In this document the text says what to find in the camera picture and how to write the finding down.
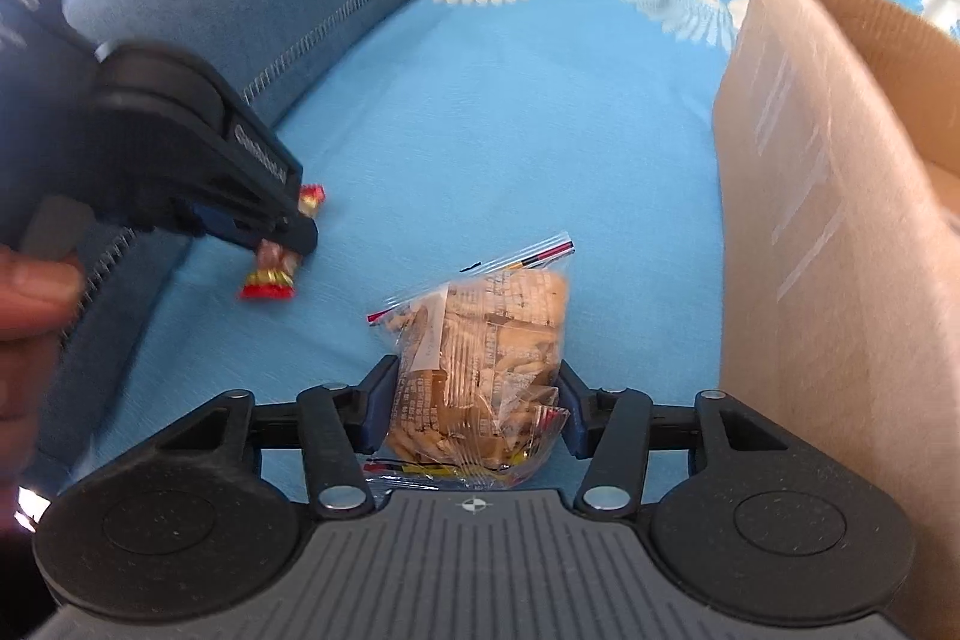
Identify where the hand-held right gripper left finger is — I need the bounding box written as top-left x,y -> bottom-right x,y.
154,355 -> 402,517

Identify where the clear cracker bag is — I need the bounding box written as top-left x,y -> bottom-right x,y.
365,233 -> 575,487

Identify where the person's left hand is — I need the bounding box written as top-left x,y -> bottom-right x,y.
0,250 -> 85,483

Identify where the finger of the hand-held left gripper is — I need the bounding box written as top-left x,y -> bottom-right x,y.
184,201 -> 320,256

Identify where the red gold candy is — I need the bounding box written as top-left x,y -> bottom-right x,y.
238,182 -> 329,304

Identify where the brown cardboard box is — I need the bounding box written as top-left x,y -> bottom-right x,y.
709,0 -> 960,618

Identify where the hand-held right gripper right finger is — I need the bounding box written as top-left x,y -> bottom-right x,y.
555,361 -> 792,513

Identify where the blue cream fan-print cover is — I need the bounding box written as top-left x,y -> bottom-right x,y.
97,0 -> 960,513

